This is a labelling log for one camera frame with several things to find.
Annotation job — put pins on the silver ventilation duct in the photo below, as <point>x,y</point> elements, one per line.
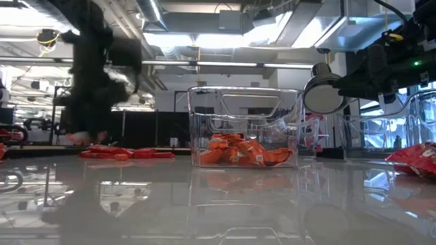
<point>151,13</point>

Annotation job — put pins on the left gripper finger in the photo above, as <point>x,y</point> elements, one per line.
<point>75,117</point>
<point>97,117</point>

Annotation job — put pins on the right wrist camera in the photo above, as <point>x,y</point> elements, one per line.
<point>422,17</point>

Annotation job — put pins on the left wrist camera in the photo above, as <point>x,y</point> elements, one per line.
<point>126,54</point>

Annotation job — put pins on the red chair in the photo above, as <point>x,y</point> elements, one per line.
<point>318,148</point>

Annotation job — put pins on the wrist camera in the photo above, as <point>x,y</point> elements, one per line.
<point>126,54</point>
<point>422,17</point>

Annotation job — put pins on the white cups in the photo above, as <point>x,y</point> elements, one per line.
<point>174,142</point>

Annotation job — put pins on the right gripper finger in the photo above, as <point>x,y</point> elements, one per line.
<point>354,86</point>

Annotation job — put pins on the red Skittles bag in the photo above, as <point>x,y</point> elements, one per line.
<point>422,173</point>
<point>415,154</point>

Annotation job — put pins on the clear plastic bin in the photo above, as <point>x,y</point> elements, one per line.
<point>311,129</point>
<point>374,129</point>
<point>204,102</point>

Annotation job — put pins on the small orange square candy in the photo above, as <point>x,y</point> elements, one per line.
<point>121,157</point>

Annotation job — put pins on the black partition panels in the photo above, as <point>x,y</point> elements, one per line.
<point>146,129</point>

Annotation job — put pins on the linear ceiling light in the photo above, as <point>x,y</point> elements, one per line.
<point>221,63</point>

